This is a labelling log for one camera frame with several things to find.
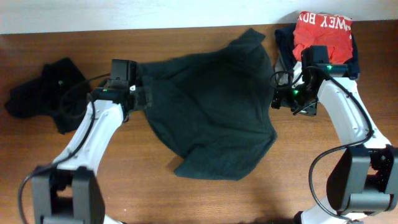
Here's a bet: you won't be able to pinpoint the red folded t-shirt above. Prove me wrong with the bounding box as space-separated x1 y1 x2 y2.
292 11 353 64

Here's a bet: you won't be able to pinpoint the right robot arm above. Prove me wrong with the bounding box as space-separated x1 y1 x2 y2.
269 45 397 224

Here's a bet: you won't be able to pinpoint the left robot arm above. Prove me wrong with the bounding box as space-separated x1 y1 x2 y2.
21 59 152 224

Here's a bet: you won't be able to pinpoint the dark green t-shirt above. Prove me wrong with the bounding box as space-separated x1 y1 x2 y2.
137 29 277 180

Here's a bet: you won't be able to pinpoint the black t-shirt white letters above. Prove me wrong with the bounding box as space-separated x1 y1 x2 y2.
4 58 91 134

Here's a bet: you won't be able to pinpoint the navy folded t-shirt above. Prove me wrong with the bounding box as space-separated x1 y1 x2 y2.
274 24 360 80

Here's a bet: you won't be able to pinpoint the grey folded t-shirt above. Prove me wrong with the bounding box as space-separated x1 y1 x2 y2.
272 54 294 90

